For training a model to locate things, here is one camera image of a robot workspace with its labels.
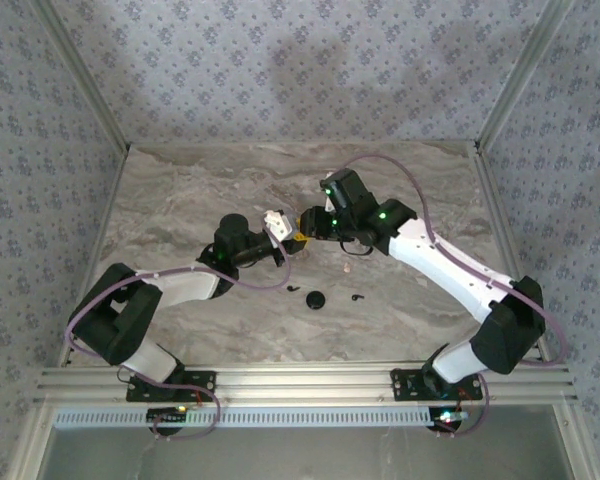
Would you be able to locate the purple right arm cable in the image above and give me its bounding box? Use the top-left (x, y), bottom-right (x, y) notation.
top-left (337, 153), bottom-right (570, 439)

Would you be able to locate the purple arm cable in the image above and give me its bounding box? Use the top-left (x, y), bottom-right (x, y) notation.
top-left (337, 153), bottom-right (570, 439)
top-left (64, 227), bottom-right (292, 442)

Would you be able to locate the aluminium left side rail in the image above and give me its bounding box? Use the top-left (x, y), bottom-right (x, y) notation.
top-left (57, 147), bottom-right (131, 369)

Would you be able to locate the aluminium front frame rail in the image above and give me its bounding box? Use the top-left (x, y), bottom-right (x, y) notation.
top-left (34, 364), bottom-right (579, 404)

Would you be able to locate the aluminium right side rail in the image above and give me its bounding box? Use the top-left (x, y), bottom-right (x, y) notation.
top-left (471, 143), bottom-right (554, 364)

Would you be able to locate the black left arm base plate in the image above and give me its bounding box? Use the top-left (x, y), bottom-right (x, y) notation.
top-left (126, 369), bottom-right (217, 403)

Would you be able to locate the grey slotted cable duct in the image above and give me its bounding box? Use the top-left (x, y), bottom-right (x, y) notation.
top-left (53, 405), bottom-right (439, 430)

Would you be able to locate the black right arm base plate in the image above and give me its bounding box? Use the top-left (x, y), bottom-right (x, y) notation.
top-left (389, 367), bottom-right (484, 403)

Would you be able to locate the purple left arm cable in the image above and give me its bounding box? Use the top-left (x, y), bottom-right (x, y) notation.
top-left (64, 227), bottom-right (292, 442)

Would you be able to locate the aluminium right corner post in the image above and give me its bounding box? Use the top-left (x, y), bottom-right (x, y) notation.
top-left (473, 0), bottom-right (577, 154)

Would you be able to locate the aluminium corner post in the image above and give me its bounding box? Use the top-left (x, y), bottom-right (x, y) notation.
top-left (27, 0), bottom-right (132, 154)
top-left (473, 0), bottom-right (577, 154)

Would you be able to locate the aluminium left corner post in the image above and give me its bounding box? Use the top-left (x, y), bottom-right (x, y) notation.
top-left (27, 0), bottom-right (132, 154)

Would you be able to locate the aluminium left lower frame post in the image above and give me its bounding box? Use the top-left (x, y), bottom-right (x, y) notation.
top-left (7, 402), bottom-right (56, 480)

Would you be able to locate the aluminium frame post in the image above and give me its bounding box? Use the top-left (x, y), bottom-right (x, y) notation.
top-left (553, 402), bottom-right (599, 480)
top-left (7, 402), bottom-right (56, 480)

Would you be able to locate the aluminium right lower frame post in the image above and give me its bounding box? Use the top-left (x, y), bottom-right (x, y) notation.
top-left (553, 402), bottom-right (599, 480)

